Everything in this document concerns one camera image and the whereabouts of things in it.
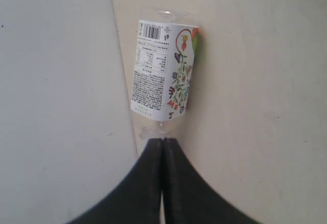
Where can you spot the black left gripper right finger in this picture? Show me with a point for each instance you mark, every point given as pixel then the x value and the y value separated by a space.
pixel 187 197

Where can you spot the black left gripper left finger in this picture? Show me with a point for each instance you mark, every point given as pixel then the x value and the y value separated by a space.
pixel 137 198

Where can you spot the floral label clear bottle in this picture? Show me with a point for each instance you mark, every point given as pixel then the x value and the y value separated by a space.
pixel 168 44

